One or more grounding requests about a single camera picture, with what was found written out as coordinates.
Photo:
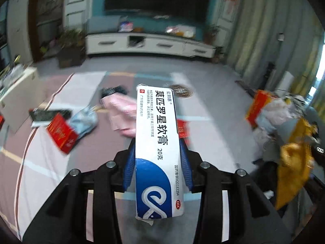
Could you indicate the striped pastel cloth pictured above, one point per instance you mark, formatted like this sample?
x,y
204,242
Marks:
x,y
83,162

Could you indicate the white upright appliance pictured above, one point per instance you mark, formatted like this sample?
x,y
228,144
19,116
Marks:
x,y
286,81

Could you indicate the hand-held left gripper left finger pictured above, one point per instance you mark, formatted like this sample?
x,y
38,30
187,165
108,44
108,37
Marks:
x,y
128,172

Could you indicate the black trash bin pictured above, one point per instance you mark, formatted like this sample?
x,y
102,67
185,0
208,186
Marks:
x,y
264,178

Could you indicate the white wooden board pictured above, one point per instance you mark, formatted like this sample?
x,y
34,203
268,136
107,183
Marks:
x,y
17,101

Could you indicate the yellow snack wrapper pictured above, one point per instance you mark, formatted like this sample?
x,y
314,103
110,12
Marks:
x,y
292,162

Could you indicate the white blue ointment box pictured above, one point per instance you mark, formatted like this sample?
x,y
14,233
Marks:
x,y
155,132

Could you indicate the small red packet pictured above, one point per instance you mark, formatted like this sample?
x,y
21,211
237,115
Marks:
x,y
182,129

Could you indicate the red cigarette box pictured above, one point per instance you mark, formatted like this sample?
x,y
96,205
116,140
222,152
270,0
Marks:
x,y
61,134

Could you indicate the white tall cabinet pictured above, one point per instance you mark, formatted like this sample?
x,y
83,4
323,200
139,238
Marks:
x,y
20,20

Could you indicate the white yellow paper box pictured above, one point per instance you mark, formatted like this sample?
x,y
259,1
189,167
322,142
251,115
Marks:
x,y
181,30

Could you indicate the white television cabinet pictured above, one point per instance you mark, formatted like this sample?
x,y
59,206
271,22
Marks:
x,y
157,44

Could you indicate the dark crumpled wrapper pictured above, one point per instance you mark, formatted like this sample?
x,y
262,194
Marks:
x,y
114,91

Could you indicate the red blue display stand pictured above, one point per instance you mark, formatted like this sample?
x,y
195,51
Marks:
x,y
126,26

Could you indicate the pink printed plastic bag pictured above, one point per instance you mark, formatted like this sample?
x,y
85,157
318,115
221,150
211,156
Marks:
x,y
119,111

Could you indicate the light blue mask packet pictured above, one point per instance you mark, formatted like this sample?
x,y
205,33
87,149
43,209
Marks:
x,y
83,122

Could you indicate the grey pleated curtain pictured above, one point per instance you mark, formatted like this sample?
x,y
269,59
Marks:
x,y
266,17

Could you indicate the potted plant in black crate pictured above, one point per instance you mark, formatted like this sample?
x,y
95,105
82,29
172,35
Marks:
x,y
72,48

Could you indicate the black stick vacuum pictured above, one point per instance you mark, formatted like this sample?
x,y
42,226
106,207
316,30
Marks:
x,y
269,72

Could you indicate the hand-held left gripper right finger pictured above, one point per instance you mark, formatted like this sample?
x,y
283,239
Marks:
x,y
186,167

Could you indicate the large white plastic bag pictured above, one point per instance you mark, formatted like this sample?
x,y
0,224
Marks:
x,y
276,111

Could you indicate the red paper bag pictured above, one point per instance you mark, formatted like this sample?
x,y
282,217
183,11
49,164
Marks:
x,y
257,106

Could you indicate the dark green wafer wrapper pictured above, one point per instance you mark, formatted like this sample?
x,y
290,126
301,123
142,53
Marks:
x,y
50,115

